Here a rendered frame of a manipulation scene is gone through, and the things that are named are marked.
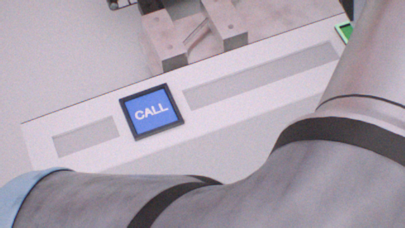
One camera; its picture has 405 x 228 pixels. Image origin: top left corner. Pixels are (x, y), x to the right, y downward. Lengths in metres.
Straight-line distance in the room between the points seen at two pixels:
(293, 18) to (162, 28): 0.17
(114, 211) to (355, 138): 0.11
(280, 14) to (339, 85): 0.68
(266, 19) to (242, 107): 0.22
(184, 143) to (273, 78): 0.13
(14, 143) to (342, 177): 0.77
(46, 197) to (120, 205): 0.05
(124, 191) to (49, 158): 0.48
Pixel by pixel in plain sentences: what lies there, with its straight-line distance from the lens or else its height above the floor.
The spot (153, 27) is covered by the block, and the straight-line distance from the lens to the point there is 1.02.
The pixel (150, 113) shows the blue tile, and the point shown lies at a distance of 0.87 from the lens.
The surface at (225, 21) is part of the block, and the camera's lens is 1.02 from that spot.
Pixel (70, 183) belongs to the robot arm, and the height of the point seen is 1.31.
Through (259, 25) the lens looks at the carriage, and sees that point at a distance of 1.05.
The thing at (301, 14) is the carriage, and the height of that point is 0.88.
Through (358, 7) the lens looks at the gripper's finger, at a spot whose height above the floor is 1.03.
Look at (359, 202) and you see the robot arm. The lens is 0.33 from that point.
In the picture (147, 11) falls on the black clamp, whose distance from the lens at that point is 1.04.
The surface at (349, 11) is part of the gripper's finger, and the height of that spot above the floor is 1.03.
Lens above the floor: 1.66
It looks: 54 degrees down
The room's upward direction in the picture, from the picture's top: 6 degrees counter-clockwise
